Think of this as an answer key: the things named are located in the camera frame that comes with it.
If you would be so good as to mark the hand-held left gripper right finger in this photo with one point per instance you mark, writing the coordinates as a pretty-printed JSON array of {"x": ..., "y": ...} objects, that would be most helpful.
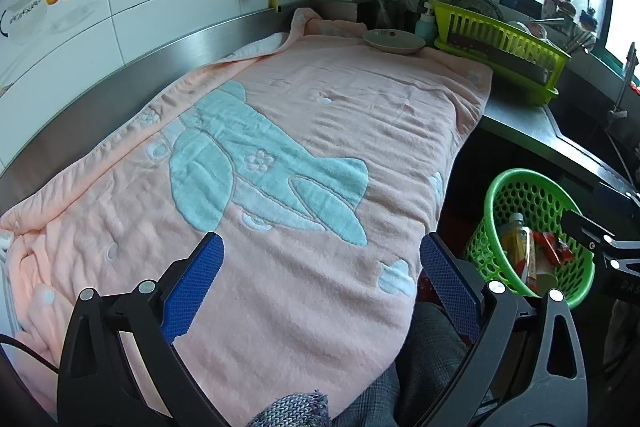
[{"x": 450, "y": 282}]

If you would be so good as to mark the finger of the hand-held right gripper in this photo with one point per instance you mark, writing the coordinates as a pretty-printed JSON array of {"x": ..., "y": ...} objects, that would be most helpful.
[
  {"x": 617, "y": 197},
  {"x": 580, "y": 227}
]

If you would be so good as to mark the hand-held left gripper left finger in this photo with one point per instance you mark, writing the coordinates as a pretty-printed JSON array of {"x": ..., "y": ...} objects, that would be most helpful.
[{"x": 195, "y": 287}]

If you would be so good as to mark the red drink can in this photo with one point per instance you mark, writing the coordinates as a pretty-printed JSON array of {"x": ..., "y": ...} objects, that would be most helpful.
[{"x": 550, "y": 247}]

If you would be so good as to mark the red yellow label drink bottle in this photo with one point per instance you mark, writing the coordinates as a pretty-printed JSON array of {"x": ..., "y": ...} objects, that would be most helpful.
[{"x": 517, "y": 247}]

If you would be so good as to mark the green plastic mesh basket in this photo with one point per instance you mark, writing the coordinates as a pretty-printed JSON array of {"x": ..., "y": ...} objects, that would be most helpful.
[{"x": 515, "y": 192}]

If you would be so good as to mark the steel sink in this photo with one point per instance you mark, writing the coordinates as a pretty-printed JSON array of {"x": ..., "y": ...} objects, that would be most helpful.
[{"x": 590, "y": 142}]

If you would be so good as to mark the person's grey trousers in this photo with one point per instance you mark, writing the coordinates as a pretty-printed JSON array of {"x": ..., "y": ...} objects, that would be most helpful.
[{"x": 430, "y": 347}]

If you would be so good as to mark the steel sink faucet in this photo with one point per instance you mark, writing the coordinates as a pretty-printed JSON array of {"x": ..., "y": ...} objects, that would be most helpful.
[{"x": 627, "y": 72}]

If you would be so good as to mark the bundle of chopsticks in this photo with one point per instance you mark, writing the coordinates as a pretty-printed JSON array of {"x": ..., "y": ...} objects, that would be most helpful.
[{"x": 582, "y": 41}]

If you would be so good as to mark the grey knit sweater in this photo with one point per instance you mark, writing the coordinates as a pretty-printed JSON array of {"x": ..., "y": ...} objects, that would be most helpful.
[{"x": 295, "y": 412}]

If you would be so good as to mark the pink airplane blanket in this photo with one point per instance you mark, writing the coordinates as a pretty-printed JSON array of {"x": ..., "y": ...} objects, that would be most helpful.
[{"x": 300, "y": 132}]

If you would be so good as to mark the green plastic dish rack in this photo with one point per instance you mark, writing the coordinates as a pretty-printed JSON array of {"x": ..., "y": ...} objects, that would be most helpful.
[{"x": 500, "y": 37}]

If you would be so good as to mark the small ceramic plate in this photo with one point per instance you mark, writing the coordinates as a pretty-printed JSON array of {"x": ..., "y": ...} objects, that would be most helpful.
[{"x": 392, "y": 42}]

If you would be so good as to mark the teal dish soap bottle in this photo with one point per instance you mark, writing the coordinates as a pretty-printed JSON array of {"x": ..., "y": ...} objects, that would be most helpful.
[{"x": 426, "y": 29}]

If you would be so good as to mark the dark utensil holder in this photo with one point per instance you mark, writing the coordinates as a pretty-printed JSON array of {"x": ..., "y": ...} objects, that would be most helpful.
[{"x": 385, "y": 9}]

